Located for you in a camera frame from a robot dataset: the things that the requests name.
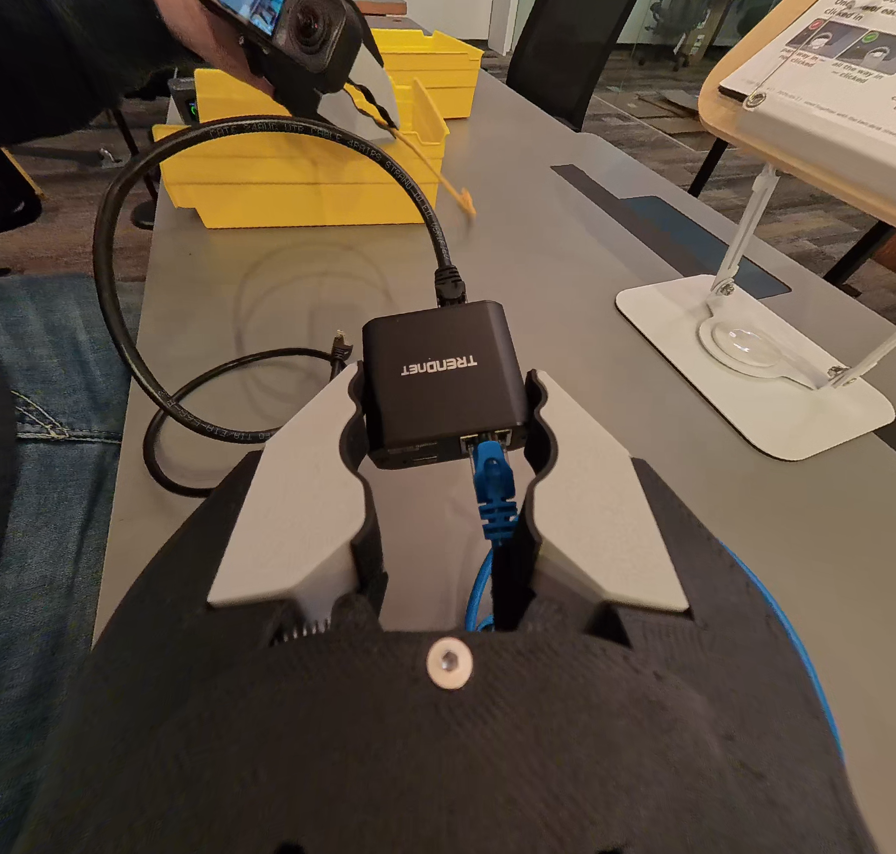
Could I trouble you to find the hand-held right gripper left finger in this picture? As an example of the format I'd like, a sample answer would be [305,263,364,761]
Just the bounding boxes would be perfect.
[206,362,389,627]

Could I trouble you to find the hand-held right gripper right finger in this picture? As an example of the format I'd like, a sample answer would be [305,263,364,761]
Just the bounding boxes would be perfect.
[490,369,690,632]

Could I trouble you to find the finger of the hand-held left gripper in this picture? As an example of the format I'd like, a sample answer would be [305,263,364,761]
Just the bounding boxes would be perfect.
[323,82,399,134]
[346,31,406,132]

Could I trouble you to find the blue ethernet cable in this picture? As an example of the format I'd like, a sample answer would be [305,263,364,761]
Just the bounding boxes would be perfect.
[465,439,846,774]

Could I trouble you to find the yellow plastic bin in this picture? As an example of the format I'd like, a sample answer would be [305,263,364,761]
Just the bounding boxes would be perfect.
[152,67,450,230]
[370,28,485,121]

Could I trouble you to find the orange ethernet cable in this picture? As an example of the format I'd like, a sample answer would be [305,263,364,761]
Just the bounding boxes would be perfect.
[387,122,478,221]

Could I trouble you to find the black ethernet cable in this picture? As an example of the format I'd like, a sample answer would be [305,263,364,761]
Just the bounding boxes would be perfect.
[93,119,468,499]

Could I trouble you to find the black network switch box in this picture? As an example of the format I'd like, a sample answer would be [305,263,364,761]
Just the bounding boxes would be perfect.
[360,298,531,470]

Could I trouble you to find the person's left forearm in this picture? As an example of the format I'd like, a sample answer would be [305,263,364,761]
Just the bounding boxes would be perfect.
[0,0,183,148]

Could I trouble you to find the person's left hand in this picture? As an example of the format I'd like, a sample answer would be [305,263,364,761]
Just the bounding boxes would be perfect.
[139,0,275,93]

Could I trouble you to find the small black electronic device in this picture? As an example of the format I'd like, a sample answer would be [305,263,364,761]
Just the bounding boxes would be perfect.
[168,77,200,127]

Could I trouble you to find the black mesh office chair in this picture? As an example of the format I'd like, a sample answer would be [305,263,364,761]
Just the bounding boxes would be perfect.
[505,0,659,132]

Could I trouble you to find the person's blue jeans legs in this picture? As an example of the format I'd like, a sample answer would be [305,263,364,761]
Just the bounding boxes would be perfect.
[0,274,144,820]

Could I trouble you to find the flat cardboard sheets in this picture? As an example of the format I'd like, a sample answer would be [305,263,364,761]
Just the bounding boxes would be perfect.
[633,91,708,135]

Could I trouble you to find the grey mesh office chair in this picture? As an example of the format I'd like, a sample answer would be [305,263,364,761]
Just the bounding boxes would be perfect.
[647,0,709,71]

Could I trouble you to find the black metal stand legs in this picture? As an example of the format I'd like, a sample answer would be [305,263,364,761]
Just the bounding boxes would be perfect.
[688,136,896,288]

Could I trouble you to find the wooden instruction board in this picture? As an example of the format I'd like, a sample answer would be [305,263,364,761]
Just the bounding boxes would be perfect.
[698,0,896,228]

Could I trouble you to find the printed instruction sheet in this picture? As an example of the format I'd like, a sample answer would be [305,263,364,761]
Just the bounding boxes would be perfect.
[720,0,896,151]

